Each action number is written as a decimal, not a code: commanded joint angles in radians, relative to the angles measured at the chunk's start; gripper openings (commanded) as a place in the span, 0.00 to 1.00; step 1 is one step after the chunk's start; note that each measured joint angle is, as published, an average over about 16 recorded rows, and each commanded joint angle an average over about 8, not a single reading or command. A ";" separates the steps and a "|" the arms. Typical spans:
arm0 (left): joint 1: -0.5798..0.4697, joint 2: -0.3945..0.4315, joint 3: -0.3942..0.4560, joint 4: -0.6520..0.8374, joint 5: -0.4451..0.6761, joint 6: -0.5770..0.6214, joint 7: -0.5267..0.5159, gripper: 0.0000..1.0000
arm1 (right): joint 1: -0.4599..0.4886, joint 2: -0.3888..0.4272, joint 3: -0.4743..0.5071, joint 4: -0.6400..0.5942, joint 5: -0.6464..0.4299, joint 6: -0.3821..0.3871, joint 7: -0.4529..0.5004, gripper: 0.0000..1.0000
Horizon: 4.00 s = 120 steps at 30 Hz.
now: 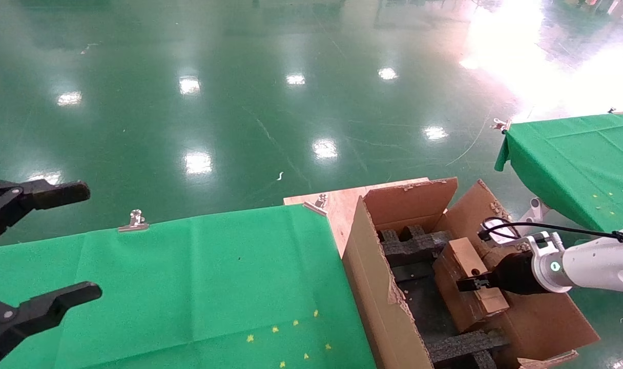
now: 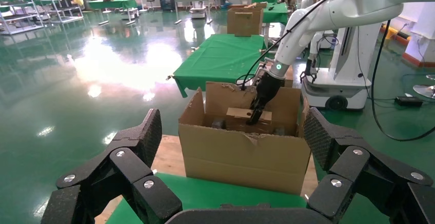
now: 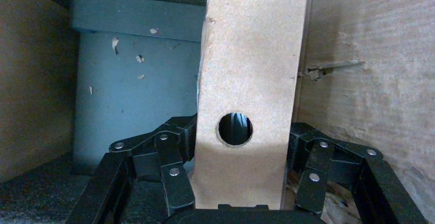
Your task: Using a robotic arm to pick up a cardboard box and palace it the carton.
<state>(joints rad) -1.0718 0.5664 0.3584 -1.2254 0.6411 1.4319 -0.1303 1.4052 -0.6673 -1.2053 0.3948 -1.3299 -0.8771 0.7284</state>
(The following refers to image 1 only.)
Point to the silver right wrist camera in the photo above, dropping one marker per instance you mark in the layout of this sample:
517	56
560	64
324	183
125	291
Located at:
501	229

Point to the black foam insert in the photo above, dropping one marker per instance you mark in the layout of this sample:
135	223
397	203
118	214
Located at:
414	246
465	346

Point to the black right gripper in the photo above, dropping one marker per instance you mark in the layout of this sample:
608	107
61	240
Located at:
514	274

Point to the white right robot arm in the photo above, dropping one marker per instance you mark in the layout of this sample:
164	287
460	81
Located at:
598	264

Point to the white table leg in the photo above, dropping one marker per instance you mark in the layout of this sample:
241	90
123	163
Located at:
534	210

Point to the large open cardboard carton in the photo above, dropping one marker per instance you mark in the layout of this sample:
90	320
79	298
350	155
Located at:
537	323

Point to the small brown cardboard box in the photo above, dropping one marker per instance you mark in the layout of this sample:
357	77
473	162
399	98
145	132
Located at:
462	256

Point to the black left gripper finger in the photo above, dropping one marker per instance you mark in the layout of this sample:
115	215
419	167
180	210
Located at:
45	196
40	310

